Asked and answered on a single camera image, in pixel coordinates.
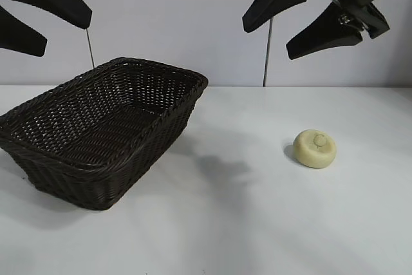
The pale yellow egg yolk pastry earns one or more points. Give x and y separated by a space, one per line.
313 156

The dark brown woven basket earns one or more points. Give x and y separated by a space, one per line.
96 165

